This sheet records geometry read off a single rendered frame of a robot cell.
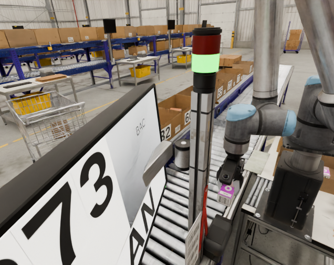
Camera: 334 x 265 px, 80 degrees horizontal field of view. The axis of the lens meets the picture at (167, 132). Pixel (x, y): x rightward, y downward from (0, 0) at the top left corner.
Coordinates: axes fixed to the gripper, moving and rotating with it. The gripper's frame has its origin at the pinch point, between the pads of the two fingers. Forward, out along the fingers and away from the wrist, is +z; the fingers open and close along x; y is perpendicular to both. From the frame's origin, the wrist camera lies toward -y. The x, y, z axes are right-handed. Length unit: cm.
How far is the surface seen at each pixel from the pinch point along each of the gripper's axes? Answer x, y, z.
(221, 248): -6.5, -26.5, -2.6
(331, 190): -46, 61, 27
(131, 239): 4, -50, -28
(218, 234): -4.3, -23.4, -3.9
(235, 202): 0.5, 25.8, 30.1
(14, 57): 473, 125, -19
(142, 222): 6, -45, -26
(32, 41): 511, 186, -42
